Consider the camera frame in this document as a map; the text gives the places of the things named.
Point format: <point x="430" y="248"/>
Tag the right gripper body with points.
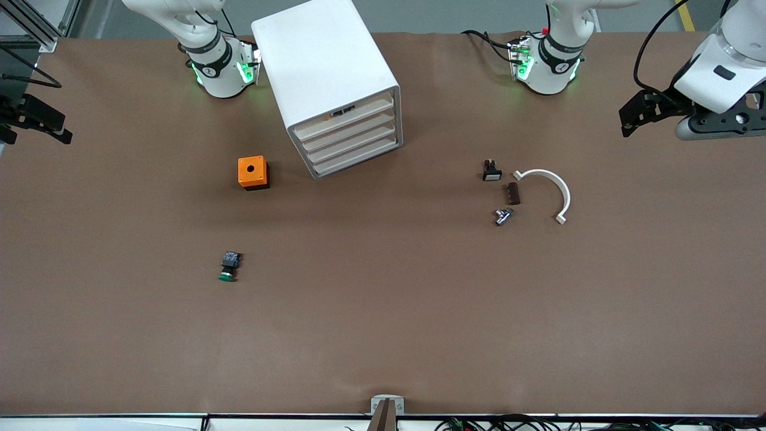
<point x="17" y="109"/>

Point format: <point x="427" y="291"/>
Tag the white drawer cabinet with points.
<point x="323" y="66"/>

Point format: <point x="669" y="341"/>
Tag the green mushroom push button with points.
<point x="230" y="263"/>

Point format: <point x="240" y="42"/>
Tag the white curved plastic piece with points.
<point x="563" y="191"/>

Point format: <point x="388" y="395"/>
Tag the small brown block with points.
<point x="514" y="193"/>

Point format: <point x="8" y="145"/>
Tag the aluminium frame profile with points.
<point x="42" y="30"/>

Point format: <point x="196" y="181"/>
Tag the black rectangular push switch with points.
<point x="492" y="172"/>

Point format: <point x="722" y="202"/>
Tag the silver metal key switch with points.
<point x="503" y="216"/>

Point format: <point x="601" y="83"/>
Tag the orange button enclosure box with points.
<point x="251" y="170"/>

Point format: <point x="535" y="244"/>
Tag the grey metal bracket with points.
<point x="387" y="407"/>

